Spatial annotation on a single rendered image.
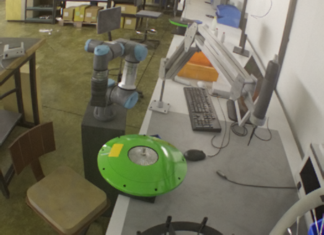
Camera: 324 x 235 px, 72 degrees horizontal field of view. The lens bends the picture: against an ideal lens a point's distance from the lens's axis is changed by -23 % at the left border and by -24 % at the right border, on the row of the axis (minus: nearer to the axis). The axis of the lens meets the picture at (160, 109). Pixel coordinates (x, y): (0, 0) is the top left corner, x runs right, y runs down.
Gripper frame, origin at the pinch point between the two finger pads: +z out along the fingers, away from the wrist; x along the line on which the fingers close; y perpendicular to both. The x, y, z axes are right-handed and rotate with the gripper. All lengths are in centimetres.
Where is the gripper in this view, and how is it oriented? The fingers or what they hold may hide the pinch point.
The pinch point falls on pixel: (98, 113)
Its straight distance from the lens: 128.1
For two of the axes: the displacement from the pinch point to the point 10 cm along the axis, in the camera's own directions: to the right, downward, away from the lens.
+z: -1.4, 8.4, 5.2
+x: 9.9, 1.0, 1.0
